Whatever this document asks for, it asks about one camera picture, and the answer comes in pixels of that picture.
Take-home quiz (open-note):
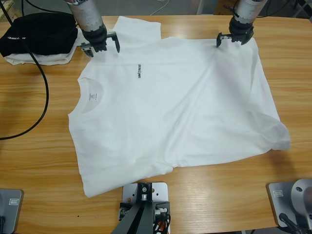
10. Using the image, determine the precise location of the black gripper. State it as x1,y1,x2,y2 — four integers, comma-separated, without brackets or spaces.
80,23,121,59
215,19,255,48

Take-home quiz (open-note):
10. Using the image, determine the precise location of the cardboard box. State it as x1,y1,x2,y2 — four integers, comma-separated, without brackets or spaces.
217,0,236,16

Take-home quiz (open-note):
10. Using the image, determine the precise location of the black metal stand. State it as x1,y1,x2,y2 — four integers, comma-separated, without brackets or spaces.
292,0,312,18

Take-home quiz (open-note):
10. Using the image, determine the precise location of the white t-shirt with black logo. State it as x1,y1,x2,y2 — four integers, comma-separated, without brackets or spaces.
67,16,292,198

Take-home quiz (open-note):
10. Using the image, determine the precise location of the orange cable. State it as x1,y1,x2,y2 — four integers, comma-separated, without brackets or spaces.
156,219,171,234

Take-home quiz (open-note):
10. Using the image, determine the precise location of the folded white t-shirt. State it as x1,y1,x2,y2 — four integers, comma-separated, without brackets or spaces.
4,28,85,66

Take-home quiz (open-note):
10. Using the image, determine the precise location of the white floor cable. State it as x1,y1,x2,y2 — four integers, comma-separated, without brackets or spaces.
150,0,171,16

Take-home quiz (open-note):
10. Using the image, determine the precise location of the wooden pallet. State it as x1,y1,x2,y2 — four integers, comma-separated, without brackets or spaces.
0,0,22,24

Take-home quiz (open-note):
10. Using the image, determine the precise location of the thick black cable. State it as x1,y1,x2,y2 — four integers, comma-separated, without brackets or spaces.
0,0,49,141

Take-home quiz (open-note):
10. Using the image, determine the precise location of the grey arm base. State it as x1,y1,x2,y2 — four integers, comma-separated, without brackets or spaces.
0,189,24,234
266,178,312,229

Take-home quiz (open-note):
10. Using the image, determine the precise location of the folded black t-shirt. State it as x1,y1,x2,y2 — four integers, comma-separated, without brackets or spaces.
0,12,79,59

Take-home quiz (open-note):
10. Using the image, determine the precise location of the white metal post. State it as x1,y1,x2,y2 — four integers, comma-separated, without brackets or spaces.
196,0,208,15

